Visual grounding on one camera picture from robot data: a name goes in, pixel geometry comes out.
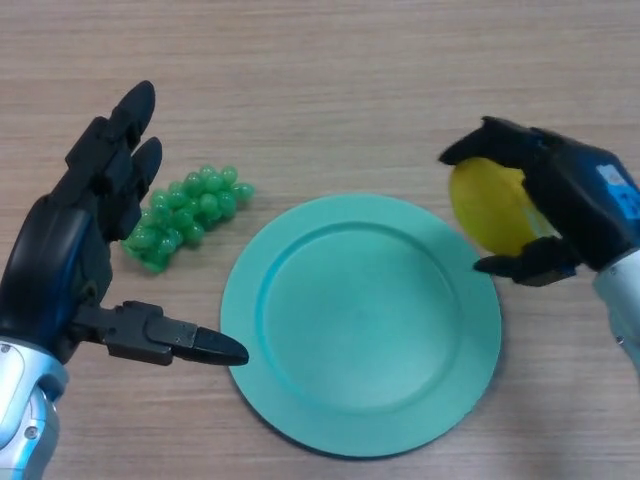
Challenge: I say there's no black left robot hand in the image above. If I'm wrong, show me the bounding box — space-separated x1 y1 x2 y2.
0 79 250 369

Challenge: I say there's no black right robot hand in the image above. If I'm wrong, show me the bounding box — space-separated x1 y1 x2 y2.
438 116 640 288

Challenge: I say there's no yellow starfruit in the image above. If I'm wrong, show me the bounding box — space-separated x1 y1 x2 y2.
448 156 561 259

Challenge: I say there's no teal round plate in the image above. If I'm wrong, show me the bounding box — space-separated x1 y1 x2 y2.
219 193 503 459

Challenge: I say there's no green grape bunch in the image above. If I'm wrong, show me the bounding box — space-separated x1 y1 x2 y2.
119 163 256 275

